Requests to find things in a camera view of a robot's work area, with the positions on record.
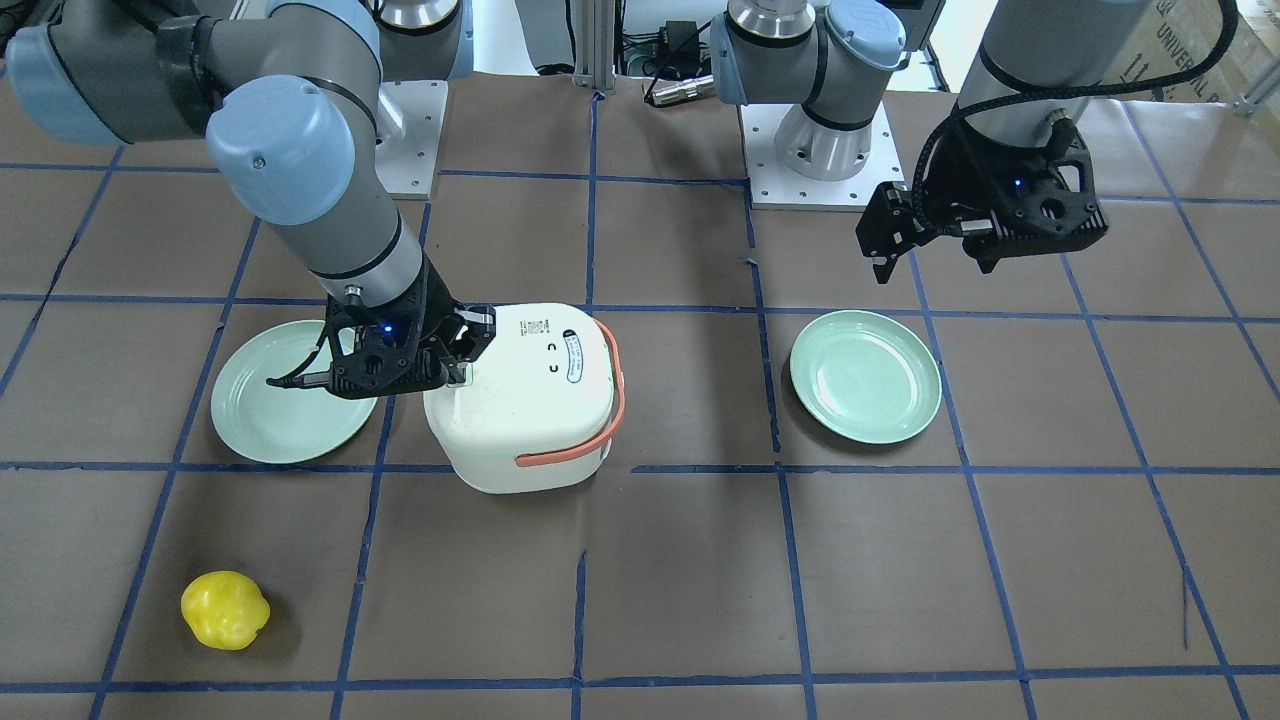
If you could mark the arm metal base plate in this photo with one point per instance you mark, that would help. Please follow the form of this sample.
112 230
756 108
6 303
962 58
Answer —
795 164
410 125

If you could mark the aluminium frame post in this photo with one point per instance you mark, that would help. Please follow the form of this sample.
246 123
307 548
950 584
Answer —
595 29

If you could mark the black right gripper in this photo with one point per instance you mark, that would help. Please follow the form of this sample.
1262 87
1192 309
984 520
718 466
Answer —
438 308

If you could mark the green plate near left arm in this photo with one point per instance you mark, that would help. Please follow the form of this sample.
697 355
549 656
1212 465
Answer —
866 377

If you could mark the green plate near right arm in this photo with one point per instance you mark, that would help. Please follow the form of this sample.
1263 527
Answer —
276 425

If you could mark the white rice cooker orange handle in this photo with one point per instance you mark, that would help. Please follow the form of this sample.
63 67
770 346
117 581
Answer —
539 408

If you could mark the yellow bell pepper toy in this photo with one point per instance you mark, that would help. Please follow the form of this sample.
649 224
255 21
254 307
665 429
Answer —
224 610

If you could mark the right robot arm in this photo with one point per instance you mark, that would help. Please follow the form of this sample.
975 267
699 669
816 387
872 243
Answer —
287 105

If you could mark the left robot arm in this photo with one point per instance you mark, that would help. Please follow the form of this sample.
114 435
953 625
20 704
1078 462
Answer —
1037 61

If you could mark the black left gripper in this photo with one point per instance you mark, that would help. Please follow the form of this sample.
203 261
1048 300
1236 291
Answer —
966 170

